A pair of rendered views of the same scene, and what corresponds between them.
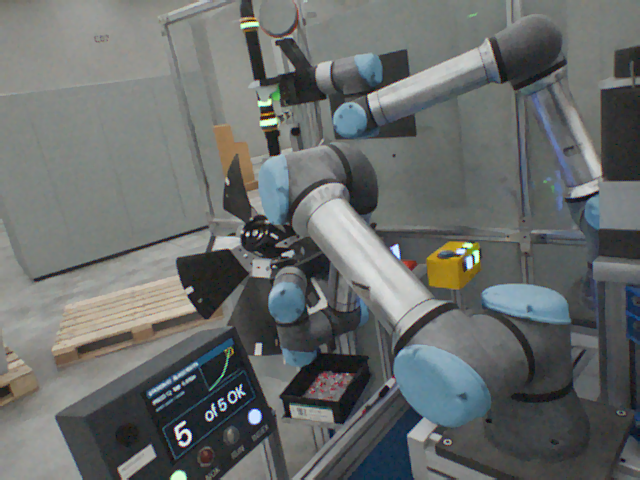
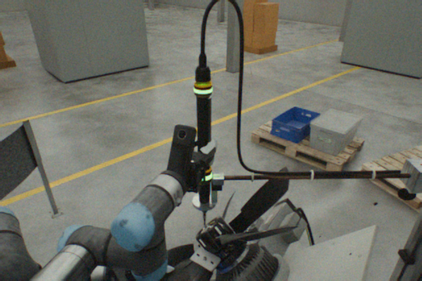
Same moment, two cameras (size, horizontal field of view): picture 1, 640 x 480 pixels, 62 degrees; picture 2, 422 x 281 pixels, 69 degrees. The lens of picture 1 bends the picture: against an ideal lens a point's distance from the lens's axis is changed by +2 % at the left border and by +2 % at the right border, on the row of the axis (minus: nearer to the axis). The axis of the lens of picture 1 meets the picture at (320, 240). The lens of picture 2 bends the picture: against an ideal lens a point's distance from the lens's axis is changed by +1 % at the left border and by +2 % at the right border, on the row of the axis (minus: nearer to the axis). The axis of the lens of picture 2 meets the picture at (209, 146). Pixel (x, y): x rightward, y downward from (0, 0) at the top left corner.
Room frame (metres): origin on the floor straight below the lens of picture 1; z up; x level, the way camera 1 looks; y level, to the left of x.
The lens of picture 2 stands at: (1.40, -0.60, 2.02)
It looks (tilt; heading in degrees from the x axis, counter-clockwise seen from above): 30 degrees down; 83
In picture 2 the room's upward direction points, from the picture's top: straight up
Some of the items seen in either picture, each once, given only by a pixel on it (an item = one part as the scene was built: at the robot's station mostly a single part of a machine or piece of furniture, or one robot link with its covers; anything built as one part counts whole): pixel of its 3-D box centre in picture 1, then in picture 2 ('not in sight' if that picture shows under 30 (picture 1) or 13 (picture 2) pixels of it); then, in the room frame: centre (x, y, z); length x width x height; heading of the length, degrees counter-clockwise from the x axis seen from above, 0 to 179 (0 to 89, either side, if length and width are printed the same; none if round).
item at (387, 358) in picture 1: (389, 368); not in sight; (1.97, -0.19, 0.42); 0.04 x 0.04 x 0.83; 49
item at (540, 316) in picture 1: (522, 332); not in sight; (0.69, -0.27, 1.20); 0.13 x 0.12 x 0.14; 120
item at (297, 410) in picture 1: (327, 386); not in sight; (1.22, 0.05, 0.85); 0.22 x 0.17 x 0.07; 153
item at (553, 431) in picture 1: (531, 399); not in sight; (0.69, -0.28, 1.09); 0.15 x 0.15 x 0.10
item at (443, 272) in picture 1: (454, 266); not in sight; (1.46, -0.38, 1.02); 0.16 x 0.10 x 0.11; 139
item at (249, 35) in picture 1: (259, 73); (203, 133); (1.47, 0.08, 1.66); 0.03 x 0.03 x 0.21
